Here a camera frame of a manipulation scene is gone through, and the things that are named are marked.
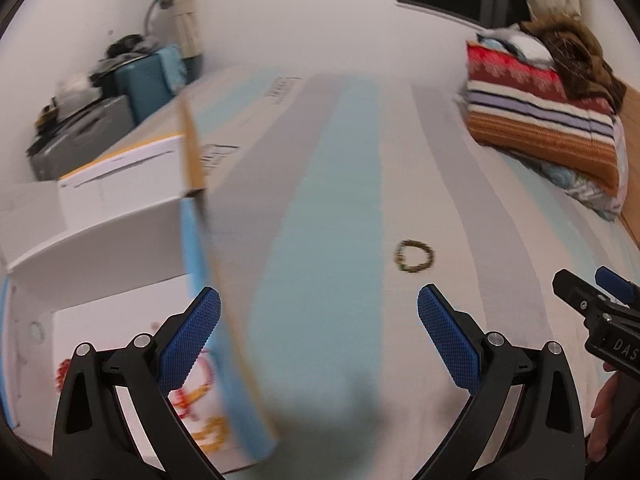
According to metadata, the right hand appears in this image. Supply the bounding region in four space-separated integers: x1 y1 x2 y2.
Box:
587 362 639 463

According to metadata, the brown wooden bead bracelet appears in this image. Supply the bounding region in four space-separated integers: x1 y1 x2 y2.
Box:
392 237 436 276

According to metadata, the striped bed sheet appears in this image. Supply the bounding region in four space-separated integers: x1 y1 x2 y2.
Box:
186 67 639 479

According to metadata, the brown fur coat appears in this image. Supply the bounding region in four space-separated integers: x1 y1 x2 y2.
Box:
518 14 627 114

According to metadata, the red bead bracelet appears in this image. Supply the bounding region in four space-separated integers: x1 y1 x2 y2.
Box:
53 356 72 394

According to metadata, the teal suitcase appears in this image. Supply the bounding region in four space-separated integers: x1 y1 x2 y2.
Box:
114 44 188 125

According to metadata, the wooden headboard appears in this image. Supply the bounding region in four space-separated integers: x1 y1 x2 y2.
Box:
613 79 639 245

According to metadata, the white folded garment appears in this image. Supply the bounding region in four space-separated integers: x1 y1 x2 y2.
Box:
477 28 553 68

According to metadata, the red cord gold charm bracelet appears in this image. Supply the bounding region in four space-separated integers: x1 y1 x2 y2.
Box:
167 349 217 421

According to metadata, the blue desk lamp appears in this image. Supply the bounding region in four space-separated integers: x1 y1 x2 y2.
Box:
143 0 174 36

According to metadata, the grey suitcase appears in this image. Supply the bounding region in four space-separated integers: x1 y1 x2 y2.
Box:
26 96 134 181

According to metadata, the floral pillow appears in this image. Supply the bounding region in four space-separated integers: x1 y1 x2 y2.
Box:
511 116 629 221

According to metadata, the white blue yellow cardboard box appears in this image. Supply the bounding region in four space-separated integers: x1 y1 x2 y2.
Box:
1 96 277 479

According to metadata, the striped folded quilt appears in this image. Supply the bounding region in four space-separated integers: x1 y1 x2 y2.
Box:
466 41 620 196

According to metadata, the beige curtain left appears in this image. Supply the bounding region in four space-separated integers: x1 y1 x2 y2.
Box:
172 0 203 58

